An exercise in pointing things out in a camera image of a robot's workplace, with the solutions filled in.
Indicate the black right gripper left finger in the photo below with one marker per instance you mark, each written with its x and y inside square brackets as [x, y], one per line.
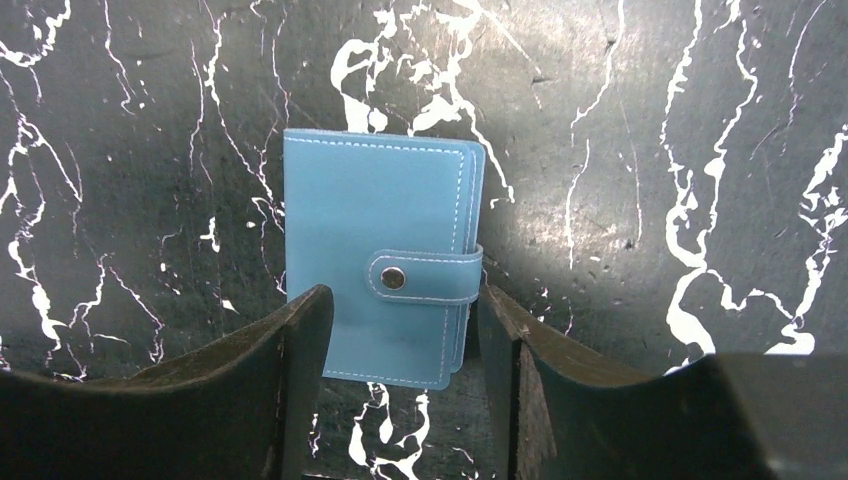
[238, 408]

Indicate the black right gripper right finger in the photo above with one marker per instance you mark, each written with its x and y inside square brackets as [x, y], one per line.
[560, 410]

